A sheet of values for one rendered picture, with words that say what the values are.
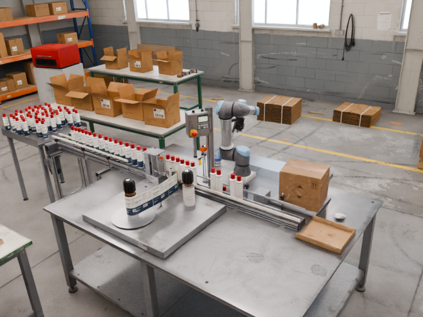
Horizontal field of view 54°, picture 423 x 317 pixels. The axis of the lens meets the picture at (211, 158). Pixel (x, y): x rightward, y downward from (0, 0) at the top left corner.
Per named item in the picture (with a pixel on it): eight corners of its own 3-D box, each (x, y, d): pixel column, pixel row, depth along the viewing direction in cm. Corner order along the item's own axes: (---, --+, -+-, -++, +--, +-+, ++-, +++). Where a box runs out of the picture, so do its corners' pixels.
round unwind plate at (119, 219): (102, 220, 289) (102, 219, 288) (134, 201, 311) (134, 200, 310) (132, 234, 272) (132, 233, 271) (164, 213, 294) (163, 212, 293)
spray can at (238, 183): (234, 200, 306) (233, 176, 297) (238, 197, 310) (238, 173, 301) (240, 202, 303) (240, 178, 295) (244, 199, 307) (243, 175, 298)
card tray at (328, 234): (295, 238, 270) (296, 233, 269) (312, 219, 289) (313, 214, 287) (340, 254, 253) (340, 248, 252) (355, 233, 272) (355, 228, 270)
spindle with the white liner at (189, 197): (180, 208, 300) (178, 171, 287) (189, 202, 306) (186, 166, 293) (190, 212, 295) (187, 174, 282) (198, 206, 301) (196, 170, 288)
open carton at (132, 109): (112, 119, 514) (108, 90, 499) (141, 107, 554) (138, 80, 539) (140, 125, 492) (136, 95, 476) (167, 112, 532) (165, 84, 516)
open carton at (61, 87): (48, 105, 582) (42, 78, 567) (73, 97, 616) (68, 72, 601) (67, 109, 563) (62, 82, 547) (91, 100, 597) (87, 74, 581)
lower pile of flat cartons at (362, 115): (331, 121, 703) (332, 109, 694) (343, 112, 741) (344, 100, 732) (369, 128, 666) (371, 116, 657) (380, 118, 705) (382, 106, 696)
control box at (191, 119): (186, 134, 322) (184, 111, 314) (206, 131, 326) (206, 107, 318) (189, 138, 313) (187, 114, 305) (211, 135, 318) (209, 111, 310)
